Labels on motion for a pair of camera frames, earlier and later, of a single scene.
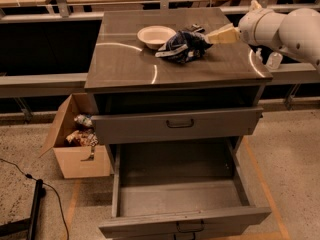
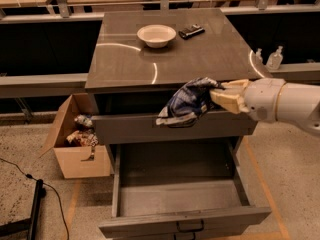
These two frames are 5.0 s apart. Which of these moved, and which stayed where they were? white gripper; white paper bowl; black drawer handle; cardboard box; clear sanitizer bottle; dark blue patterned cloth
Moved: dark blue patterned cloth; white gripper
Stayed: black drawer handle; cardboard box; white paper bowl; clear sanitizer bottle
